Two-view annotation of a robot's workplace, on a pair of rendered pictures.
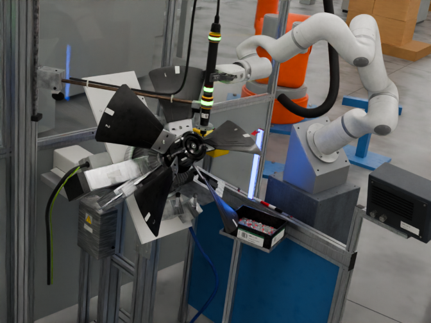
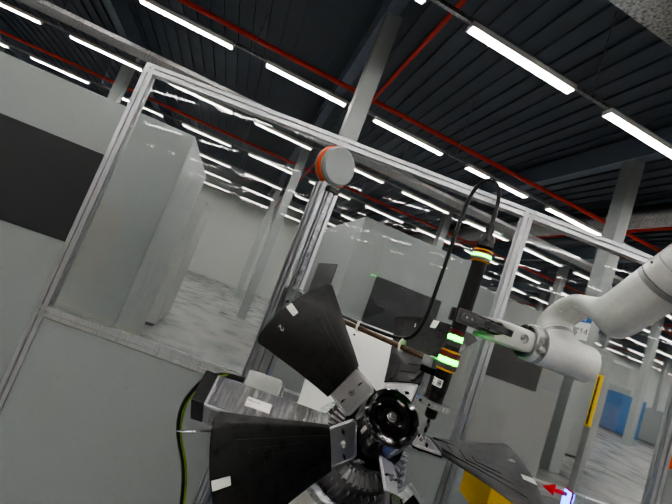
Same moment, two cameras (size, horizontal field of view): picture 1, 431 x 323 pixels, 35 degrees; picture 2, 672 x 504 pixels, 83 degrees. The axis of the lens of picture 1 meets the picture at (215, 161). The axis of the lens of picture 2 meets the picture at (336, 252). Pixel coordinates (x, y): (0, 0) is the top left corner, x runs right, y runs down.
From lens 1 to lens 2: 182 cm
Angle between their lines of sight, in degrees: 53
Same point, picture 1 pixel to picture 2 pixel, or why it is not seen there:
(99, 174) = (235, 391)
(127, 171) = (282, 414)
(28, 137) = (255, 360)
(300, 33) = (659, 259)
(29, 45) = (293, 261)
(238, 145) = (499, 479)
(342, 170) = not seen: outside the picture
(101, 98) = not seen: hidden behind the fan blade
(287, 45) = (627, 291)
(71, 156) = not seen: hidden behind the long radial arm
